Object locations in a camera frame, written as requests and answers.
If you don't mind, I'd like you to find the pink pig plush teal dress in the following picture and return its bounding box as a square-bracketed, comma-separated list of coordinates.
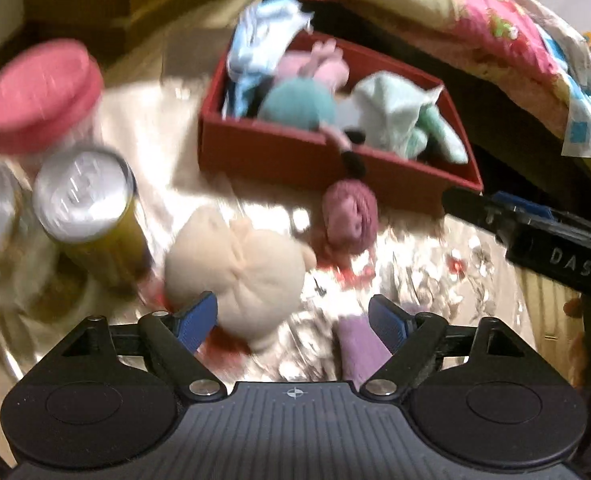
[258, 40, 371, 177]

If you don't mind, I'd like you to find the pink lidded plastic jar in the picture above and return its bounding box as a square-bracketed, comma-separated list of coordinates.
[0, 39, 107, 166]

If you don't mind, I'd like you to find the yellow drink can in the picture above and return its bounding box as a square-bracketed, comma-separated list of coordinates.
[32, 146, 154, 292]

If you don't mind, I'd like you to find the mint green towel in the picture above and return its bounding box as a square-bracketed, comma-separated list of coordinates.
[350, 71, 469, 164]

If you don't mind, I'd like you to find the cream floral table cloth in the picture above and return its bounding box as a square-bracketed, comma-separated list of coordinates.
[0, 80, 566, 411]

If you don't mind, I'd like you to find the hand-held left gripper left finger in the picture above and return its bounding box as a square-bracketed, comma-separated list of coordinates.
[62, 291, 228, 402]

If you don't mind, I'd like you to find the red cardboard box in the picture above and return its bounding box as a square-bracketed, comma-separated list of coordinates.
[198, 30, 485, 218]

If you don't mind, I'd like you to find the wooden cabinet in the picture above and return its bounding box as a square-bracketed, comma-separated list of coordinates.
[20, 0, 276, 56]

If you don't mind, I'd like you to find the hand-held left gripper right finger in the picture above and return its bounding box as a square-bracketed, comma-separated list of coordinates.
[360, 295, 531, 402]

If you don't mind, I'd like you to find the purple cloth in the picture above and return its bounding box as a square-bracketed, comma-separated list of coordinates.
[336, 312, 395, 385]

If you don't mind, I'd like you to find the pink printed quilt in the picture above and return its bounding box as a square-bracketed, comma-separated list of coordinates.
[348, 0, 576, 136]

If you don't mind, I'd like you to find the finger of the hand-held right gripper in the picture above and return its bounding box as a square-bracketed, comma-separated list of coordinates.
[490, 191, 591, 229]
[442, 187, 522, 241]

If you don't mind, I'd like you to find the cream plush toy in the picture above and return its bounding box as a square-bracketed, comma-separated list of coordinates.
[164, 207, 319, 353]

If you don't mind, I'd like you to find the blue checked white sheet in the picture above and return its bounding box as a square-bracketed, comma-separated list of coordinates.
[540, 10, 591, 161]

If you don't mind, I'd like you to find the dark wooden bed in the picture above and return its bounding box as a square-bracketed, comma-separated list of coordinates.
[265, 0, 591, 206]

